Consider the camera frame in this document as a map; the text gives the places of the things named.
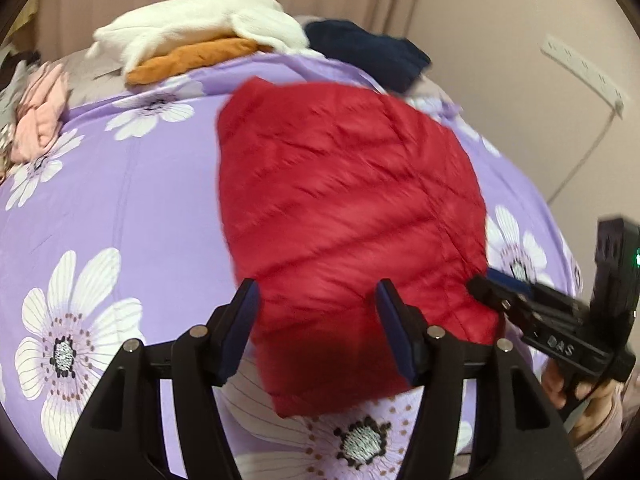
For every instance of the orange garment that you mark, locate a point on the orange garment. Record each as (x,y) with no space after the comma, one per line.
(190,57)

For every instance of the navy garment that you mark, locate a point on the navy garment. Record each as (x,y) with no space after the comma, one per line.
(370,50)

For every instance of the red puffer jacket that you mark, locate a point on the red puffer jacket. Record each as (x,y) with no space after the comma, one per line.
(350,185)

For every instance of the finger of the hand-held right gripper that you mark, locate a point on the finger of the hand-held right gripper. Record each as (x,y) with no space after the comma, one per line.
(485,290)
(507,278)

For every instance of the purple floral blanket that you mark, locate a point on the purple floral blanket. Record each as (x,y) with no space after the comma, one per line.
(125,200)

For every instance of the white fleece garment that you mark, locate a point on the white fleece garment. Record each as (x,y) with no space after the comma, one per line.
(190,15)

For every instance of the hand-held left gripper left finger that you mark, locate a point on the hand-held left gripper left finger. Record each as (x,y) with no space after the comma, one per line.
(240,330)

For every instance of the white power strip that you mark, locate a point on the white power strip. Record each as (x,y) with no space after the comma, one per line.
(585,67)

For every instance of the grey garment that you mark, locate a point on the grey garment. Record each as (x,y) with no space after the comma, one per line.
(15,82)

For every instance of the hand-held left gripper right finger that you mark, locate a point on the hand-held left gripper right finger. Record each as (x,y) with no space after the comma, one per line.
(395,330)

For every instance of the person's right forearm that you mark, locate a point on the person's right forearm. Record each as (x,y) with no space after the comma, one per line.
(605,442)

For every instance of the person's right hand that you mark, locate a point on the person's right hand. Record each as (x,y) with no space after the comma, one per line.
(552,382)

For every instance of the pink garment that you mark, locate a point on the pink garment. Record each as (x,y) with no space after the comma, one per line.
(42,105)

